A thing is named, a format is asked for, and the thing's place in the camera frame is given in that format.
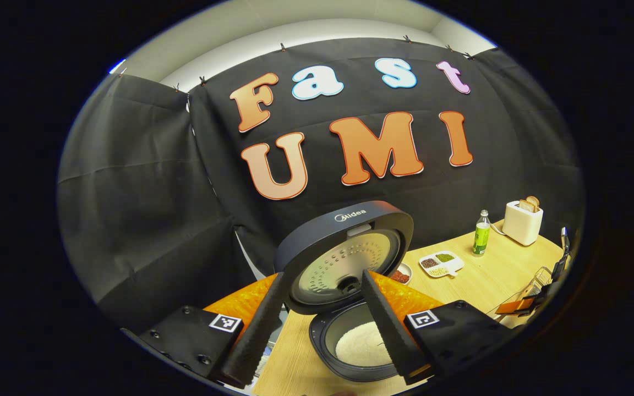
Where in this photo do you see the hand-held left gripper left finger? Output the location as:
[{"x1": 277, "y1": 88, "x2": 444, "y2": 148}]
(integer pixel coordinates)
[{"x1": 122, "y1": 272, "x2": 286, "y2": 389}]

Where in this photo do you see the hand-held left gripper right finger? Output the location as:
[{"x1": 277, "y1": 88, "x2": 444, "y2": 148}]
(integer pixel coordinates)
[{"x1": 361, "y1": 269, "x2": 516, "y2": 386}]

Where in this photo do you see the metal wire chopstick holder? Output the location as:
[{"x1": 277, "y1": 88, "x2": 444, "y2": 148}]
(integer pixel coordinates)
[{"x1": 507, "y1": 266, "x2": 553, "y2": 309}]

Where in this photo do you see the white rice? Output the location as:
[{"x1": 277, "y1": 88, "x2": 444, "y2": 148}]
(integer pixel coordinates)
[{"x1": 335, "y1": 322, "x2": 393, "y2": 366}]

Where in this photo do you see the dark grey rice cooker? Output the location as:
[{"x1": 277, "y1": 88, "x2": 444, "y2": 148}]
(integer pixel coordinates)
[{"x1": 274, "y1": 200, "x2": 414, "y2": 383}]

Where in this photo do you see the white toaster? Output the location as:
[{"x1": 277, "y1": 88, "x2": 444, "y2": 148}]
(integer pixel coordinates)
[{"x1": 502, "y1": 201, "x2": 544, "y2": 246}]

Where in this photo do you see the white round plate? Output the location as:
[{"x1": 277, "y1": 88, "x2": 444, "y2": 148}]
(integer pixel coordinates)
[{"x1": 391, "y1": 262, "x2": 413, "y2": 285}]

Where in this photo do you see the green drink bottle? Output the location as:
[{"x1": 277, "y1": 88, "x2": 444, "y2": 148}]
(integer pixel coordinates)
[{"x1": 472, "y1": 210, "x2": 491, "y2": 257}]

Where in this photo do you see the white divided grain dish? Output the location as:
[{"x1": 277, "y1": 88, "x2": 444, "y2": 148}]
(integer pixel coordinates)
[{"x1": 419, "y1": 251, "x2": 465, "y2": 279}]

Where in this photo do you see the black backdrop cloth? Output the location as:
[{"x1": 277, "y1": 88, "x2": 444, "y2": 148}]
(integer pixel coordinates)
[{"x1": 57, "y1": 37, "x2": 586, "y2": 331}]

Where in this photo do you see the row of cloth clips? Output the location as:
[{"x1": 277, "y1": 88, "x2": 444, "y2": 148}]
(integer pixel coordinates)
[{"x1": 119, "y1": 34, "x2": 474, "y2": 91}]

